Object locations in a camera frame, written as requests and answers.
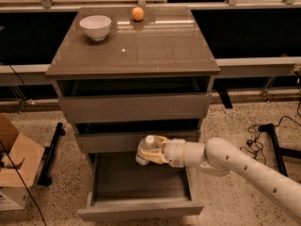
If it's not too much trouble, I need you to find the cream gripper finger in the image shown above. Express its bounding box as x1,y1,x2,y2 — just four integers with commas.
137,152,166,165
154,136,169,150

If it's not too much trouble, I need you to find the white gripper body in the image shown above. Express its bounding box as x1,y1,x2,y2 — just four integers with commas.
163,139,185,168

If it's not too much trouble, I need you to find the clear plastic bottle white cap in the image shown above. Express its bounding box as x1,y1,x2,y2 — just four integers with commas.
135,136,161,165

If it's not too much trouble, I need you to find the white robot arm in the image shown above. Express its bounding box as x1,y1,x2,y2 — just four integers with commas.
135,135,301,223

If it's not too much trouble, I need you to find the grey top drawer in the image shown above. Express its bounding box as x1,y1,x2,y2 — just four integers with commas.
58,92,212,123

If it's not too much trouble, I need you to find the grey drawer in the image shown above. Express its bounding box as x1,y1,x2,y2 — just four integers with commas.
75,119,200,153
58,92,212,123
78,152,203,221

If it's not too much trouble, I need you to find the grey middle drawer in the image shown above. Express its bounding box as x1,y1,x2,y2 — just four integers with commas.
75,119,200,153

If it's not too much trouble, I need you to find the grey bottom drawer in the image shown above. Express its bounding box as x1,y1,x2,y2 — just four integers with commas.
78,152,203,221

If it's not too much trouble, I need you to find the grey drawer cabinet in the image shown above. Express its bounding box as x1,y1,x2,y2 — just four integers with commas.
45,6,221,162

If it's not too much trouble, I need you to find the black stand leg right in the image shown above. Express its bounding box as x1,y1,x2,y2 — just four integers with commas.
259,123,301,176

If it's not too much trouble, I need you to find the black stand leg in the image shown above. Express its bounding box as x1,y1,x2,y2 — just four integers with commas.
38,122,65,186
259,123,301,176

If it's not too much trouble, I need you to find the black stand leg left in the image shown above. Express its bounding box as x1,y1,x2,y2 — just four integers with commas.
38,122,65,186

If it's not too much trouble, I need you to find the brown cardboard box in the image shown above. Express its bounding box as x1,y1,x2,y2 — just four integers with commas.
0,114,44,187

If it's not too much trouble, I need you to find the orange fruit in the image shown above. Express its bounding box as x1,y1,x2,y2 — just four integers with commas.
132,7,144,22

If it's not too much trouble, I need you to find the white ceramic bowl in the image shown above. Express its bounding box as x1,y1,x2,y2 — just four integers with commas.
79,15,112,40

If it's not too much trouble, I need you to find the white box under cardboard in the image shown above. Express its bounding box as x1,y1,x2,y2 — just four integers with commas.
0,187,29,211

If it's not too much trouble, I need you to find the black cable on floor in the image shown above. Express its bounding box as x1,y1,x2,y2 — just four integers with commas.
239,69,301,167

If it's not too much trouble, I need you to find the black cable left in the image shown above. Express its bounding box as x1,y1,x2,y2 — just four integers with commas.
0,54,47,226

